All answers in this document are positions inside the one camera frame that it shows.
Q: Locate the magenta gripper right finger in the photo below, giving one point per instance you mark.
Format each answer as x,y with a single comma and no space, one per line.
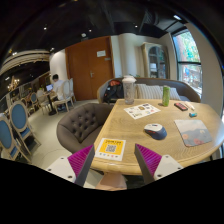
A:
148,161

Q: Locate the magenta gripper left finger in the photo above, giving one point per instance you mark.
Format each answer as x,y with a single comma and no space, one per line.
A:
80,163

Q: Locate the white and blue computer mouse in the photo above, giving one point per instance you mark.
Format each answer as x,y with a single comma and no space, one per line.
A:
156,131

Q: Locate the grey patterned mouse pad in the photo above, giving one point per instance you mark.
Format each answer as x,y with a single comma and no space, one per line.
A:
193,132

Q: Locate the grey tufted armchair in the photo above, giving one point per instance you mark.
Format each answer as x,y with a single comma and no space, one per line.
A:
80,127

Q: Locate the yellow QR code card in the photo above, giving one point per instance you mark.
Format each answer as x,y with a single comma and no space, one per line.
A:
111,149

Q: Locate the white printed menu sheet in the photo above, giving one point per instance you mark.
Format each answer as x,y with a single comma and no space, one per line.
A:
140,111

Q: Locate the black and red phone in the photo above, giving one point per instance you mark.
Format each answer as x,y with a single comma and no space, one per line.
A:
181,106

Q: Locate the small teal eraser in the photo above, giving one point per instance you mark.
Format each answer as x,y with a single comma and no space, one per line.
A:
193,115

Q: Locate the striped cushion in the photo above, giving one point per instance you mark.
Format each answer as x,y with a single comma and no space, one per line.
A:
144,91

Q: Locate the white pen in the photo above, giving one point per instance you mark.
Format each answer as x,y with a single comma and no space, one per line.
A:
189,105

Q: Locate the green bottle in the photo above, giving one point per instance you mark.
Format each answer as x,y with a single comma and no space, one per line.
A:
166,95

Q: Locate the blue upholstered chair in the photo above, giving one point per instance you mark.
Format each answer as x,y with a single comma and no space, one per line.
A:
19,121
7,140
34,101

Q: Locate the white dining chair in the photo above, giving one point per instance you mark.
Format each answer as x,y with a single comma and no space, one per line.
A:
66,95

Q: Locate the seated person in white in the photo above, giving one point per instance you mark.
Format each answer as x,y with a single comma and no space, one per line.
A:
57,87

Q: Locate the black backpack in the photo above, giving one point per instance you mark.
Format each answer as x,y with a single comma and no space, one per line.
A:
113,92

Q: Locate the grey curved sofa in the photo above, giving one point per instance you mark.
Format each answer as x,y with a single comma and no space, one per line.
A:
185,92

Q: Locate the laptop computer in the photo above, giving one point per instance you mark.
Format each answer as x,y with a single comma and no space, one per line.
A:
49,87

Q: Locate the clear tumbler with white lid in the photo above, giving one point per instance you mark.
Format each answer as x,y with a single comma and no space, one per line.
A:
129,89

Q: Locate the glass display cabinet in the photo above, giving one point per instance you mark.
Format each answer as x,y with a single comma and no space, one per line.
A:
156,61

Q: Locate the brown wooden door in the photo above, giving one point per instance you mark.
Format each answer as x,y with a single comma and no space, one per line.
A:
89,64

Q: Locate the large window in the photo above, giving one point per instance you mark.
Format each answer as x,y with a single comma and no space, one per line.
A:
188,60

